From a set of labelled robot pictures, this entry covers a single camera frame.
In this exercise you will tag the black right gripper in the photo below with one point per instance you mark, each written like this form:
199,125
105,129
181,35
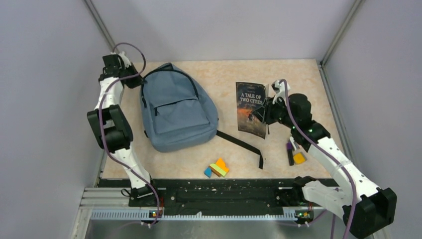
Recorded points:
264,112

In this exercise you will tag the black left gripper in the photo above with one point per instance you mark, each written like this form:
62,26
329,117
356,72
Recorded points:
138,80

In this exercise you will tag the dark brown bottom book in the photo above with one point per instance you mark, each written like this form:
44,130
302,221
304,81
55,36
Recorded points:
249,97

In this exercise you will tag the blue student backpack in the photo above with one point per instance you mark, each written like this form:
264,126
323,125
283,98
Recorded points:
178,113

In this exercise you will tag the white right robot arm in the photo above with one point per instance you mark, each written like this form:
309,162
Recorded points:
363,206

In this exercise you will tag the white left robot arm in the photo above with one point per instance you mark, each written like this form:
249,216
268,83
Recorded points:
111,128

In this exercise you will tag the purple cap black marker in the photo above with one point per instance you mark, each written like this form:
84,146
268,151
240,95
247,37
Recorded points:
289,148

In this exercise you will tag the yellow grey sharpener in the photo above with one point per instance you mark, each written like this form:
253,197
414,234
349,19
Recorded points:
299,158

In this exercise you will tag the orange eraser block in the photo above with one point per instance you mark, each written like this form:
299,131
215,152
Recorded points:
222,165

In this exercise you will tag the green brown eraser block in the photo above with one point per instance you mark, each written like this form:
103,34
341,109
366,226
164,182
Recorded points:
217,170

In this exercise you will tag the blue eraser wedge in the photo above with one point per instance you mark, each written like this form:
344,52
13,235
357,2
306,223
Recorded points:
208,172

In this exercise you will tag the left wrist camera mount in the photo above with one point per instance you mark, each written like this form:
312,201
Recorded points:
125,61

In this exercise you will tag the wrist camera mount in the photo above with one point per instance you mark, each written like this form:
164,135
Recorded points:
281,88
125,61

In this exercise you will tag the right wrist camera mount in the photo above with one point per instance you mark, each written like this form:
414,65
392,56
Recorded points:
281,88

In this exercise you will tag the aluminium frame rail left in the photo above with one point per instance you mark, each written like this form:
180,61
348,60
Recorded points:
111,44

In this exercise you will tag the aluminium frame rail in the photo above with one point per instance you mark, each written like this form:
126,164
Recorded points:
111,44
357,4

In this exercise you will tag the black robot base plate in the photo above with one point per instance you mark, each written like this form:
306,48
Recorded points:
222,197

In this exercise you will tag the aluminium frame rail right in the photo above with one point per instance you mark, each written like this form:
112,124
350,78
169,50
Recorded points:
357,4

